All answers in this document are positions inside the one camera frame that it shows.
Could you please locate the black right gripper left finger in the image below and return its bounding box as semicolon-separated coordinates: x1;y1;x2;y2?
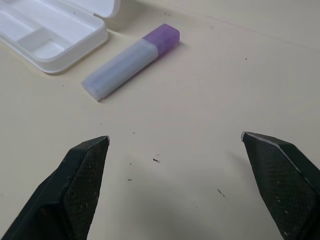
0;135;111;240

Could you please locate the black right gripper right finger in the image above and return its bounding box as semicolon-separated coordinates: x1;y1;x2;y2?
240;131;320;240

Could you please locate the white plastic pencil case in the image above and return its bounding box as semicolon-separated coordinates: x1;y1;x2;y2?
0;0;122;75

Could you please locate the purple capped highlighter pen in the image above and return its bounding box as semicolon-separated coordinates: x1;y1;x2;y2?
81;23;181;102

